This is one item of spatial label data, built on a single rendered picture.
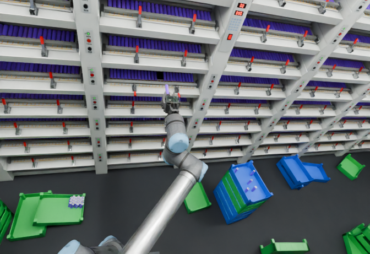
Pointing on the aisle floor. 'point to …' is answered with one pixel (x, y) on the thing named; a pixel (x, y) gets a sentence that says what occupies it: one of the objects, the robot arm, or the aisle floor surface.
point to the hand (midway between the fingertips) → (167, 94)
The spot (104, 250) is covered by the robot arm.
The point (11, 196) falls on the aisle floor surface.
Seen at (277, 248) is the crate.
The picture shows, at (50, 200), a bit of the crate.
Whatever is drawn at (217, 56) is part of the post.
